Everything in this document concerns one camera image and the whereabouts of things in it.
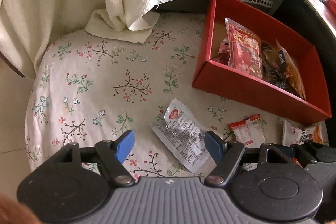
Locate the silver foil snack pouch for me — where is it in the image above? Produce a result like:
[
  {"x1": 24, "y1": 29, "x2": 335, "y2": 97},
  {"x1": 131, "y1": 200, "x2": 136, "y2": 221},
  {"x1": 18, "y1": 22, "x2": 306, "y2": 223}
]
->
[{"x1": 150, "y1": 98, "x2": 218, "y2": 178}]

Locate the person's hand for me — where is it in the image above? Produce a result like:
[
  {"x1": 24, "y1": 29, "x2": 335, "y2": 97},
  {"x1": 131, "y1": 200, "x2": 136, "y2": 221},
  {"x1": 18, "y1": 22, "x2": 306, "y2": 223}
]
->
[{"x1": 0, "y1": 194, "x2": 41, "y2": 224}]

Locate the long red white snack packet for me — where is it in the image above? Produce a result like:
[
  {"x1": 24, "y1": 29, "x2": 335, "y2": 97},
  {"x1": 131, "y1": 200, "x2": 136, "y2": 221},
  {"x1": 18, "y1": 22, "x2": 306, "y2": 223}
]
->
[{"x1": 229, "y1": 114, "x2": 265, "y2": 148}]

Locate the dark clear snack packet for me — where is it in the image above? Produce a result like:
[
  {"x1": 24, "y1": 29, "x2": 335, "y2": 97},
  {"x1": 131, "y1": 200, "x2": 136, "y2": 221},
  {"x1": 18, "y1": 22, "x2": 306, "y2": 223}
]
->
[{"x1": 261, "y1": 41, "x2": 297, "y2": 96}]

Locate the white pink snack packet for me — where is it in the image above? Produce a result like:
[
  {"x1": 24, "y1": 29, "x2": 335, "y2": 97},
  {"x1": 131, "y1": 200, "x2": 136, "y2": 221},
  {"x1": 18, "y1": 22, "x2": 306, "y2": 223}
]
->
[{"x1": 211, "y1": 38, "x2": 230, "y2": 65}]

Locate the red clear snack pouch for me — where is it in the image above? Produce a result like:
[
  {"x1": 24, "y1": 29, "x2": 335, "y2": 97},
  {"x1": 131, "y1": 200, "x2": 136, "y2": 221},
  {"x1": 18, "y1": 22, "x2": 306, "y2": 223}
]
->
[{"x1": 225, "y1": 18, "x2": 263, "y2": 79}]

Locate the red cardboard box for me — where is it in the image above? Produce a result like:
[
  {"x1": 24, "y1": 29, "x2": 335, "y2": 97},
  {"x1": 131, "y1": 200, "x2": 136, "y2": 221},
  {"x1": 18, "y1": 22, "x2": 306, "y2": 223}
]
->
[{"x1": 192, "y1": 0, "x2": 331, "y2": 125}]

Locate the orange clear snack packet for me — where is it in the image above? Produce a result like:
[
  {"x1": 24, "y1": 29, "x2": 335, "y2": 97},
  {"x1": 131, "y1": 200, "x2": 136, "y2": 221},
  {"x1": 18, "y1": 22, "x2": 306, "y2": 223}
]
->
[{"x1": 276, "y1": 40, "x2": 306, "y2": 100}]

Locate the white spicy noodle snack bag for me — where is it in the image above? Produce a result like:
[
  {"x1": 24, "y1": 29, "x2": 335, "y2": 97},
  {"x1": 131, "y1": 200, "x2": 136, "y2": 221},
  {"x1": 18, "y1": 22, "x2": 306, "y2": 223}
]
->
[{"x1": 282, "y1": 120, "x2": 323, "y2": 146}]

